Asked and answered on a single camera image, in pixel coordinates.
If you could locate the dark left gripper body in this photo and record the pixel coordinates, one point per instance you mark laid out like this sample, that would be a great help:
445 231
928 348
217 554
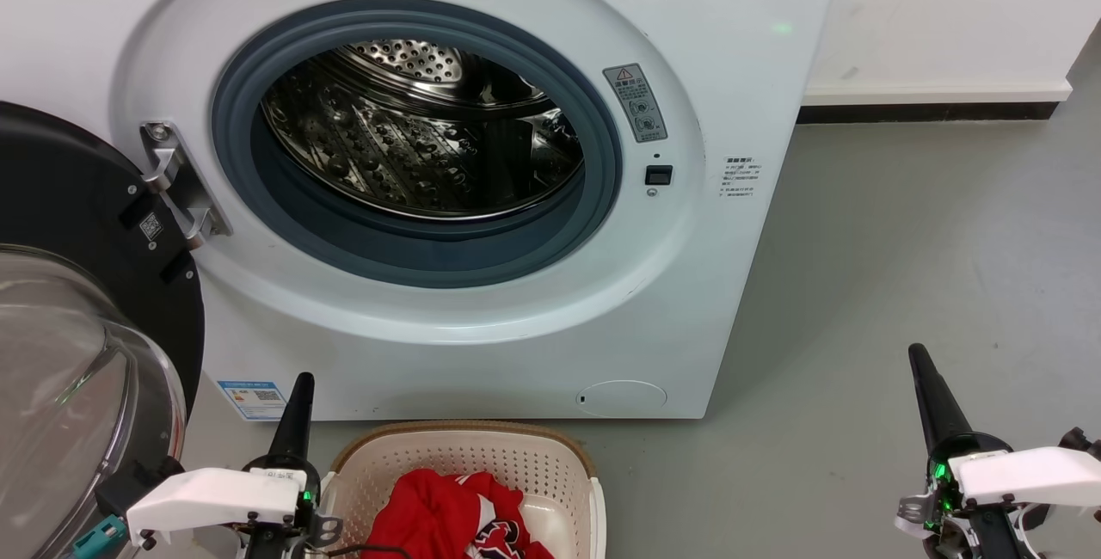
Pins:
311 507

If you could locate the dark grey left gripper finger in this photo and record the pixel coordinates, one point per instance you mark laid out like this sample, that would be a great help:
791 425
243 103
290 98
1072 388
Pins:
297 426

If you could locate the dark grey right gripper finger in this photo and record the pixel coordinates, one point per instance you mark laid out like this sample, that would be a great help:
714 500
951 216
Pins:
939 413

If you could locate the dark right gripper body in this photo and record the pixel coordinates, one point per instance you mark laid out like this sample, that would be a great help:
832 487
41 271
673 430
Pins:
946 525

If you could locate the red basketball jersey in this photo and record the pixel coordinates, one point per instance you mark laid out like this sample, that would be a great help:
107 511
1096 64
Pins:
430 516

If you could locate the cream plastic laundry basket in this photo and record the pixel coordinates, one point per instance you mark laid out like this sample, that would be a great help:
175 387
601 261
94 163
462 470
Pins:
482 456

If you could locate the stainless steel washing machine drum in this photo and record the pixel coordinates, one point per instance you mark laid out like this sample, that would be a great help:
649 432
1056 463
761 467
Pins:
387 138

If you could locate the black round washer door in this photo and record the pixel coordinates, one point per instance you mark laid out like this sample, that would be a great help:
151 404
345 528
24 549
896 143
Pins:
60 181

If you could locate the blue white energy label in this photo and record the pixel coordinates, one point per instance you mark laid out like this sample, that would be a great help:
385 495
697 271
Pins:
251 400

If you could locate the grey rubber door gasket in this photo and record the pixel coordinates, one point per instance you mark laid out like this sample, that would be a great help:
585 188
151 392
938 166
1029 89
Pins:
413 258

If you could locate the teal connector piece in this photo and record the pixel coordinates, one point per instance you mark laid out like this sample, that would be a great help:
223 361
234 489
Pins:
96 535

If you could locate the white QR code sticker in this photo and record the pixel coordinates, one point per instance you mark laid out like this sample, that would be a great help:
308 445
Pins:
151 226

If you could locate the silver metal door hinge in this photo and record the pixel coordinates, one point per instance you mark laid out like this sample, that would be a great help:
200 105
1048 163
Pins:
185 185

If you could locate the white front-load washing machine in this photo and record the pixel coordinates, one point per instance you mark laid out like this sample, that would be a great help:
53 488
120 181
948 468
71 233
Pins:
705 284

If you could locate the round white filter cover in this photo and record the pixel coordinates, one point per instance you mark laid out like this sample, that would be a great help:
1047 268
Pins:
621 398

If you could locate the white and black baseboard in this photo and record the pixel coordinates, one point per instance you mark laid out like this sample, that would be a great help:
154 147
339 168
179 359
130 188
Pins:
929 93

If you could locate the black door latch slot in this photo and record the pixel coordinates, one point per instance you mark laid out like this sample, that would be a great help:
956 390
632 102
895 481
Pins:
659 175

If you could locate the grey warning label sticker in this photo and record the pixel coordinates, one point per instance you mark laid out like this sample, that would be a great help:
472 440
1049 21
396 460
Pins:
635 103

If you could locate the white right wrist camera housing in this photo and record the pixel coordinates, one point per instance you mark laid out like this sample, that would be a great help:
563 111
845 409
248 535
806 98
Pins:
1032 475

